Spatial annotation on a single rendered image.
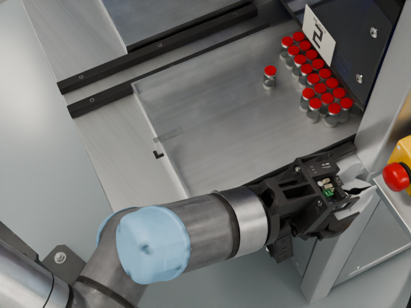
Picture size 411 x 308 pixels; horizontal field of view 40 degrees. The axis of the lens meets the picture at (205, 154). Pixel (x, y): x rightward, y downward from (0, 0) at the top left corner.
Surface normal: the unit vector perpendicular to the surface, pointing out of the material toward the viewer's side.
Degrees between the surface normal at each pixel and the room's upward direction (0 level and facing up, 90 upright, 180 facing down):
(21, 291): 47
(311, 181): 25
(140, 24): 0
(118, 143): 0
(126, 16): 0
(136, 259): 65
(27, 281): 52
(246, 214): 30
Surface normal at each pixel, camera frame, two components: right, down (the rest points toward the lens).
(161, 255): 0.51, 0.09
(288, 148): -0.05, -0.47
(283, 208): 0.44, 0.78
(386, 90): -0.90, 0.40
